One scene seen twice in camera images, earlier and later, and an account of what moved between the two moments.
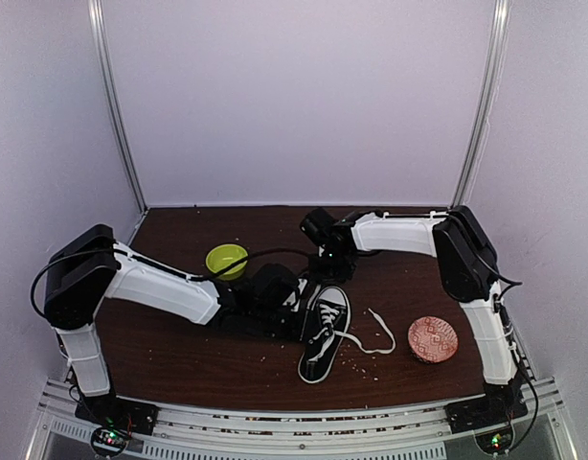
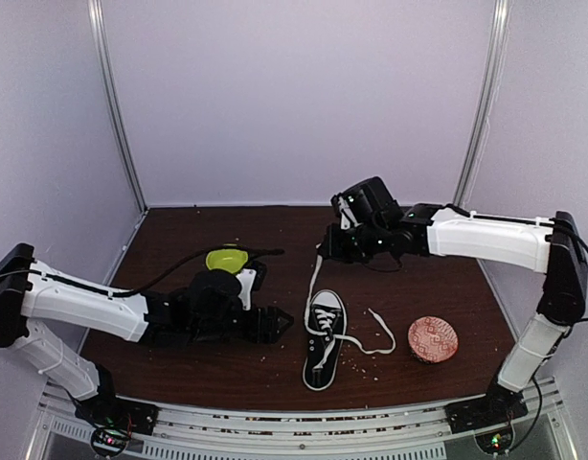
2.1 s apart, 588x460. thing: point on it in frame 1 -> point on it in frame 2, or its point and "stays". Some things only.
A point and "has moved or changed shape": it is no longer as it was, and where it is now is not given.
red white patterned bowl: [432, 339] stays
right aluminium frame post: [483, 127] stays
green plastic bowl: [224, 255] stays
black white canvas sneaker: [323, 333] has moved or changed shape
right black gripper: [345, 275] -> [330, 247]
